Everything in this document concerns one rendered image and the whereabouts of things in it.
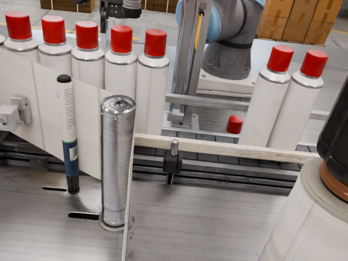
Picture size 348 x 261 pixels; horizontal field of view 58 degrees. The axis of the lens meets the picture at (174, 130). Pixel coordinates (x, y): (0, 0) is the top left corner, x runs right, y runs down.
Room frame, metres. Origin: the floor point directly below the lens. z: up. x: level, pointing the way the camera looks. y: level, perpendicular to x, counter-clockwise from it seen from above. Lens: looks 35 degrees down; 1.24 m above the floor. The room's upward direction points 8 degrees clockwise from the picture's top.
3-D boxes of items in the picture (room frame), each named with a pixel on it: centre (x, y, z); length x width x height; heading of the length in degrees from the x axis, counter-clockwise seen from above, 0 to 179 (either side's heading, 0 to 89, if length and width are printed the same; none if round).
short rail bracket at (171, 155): (0.39, -0.01, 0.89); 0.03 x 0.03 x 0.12; 3
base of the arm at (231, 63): (0.89, -0.12, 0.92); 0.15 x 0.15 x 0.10
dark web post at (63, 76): (0.32, 0.13, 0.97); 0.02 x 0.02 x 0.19
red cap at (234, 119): (0.63, -0.14, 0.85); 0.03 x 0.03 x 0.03
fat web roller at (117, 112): (0.28, 0.06, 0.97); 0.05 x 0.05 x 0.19
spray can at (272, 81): (0.49, -0.15, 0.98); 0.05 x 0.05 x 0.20
